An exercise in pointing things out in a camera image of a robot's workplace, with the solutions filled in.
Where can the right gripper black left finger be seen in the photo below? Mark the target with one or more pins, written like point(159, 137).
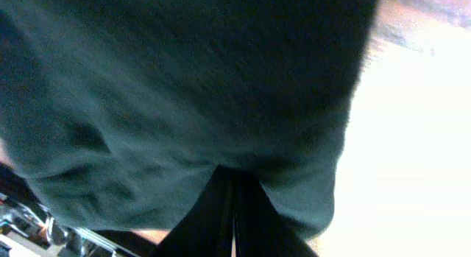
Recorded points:
point(207, 229)

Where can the black t-shirt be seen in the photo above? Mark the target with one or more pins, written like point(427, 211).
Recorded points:
point(117, 112)

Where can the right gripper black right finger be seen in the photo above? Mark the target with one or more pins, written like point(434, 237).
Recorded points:
point(259, 229)

